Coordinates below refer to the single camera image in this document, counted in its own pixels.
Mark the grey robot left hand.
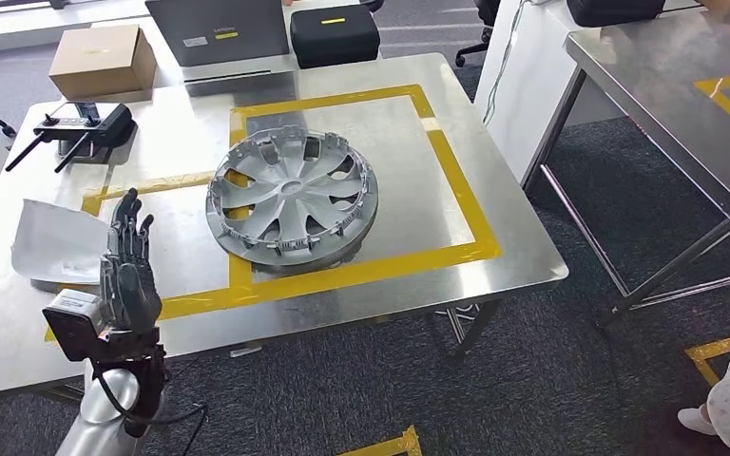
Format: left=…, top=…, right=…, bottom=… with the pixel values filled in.
left=99, top=187, right=163, bottom=334

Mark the white curved plastic part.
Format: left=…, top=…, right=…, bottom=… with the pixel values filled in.
left=10, top=198, right=111, bottom=288

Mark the stainless steel workbench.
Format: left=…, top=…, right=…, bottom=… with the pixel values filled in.
left=0, top=51, right=571, bottom=406

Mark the black remote controller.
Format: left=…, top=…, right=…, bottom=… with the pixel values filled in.
left=4, top=102, right=136, bottom=174

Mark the silver wheel hubcap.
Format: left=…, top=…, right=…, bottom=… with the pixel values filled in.
left=205, top=124, right=380, bottom=269

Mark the brown cardboard box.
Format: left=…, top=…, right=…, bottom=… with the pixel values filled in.
left=48, top=24, right=159, bottom=102

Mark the grey laptop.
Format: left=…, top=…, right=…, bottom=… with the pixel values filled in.
left=144, top=0, right=292, bottom=85

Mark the white panel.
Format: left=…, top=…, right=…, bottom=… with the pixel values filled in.
left=472, top=0, right=624, bottom=185

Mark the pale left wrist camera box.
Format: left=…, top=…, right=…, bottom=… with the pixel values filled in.
left=42, top=289, right=106, bottom=363

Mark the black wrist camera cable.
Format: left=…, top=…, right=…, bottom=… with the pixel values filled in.
left=90, top=358, right=210, bottom=456

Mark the white coiled cable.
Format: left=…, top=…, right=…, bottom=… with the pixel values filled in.
left=433, top=303, right=483, bottom=323

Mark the green white hanging cable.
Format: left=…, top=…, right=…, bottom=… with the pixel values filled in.
left=482, top=0, right=531, bottom=128

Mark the stainless steel table frame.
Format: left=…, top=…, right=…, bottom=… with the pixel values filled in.
left=522, top=5, right=730, bottom=319

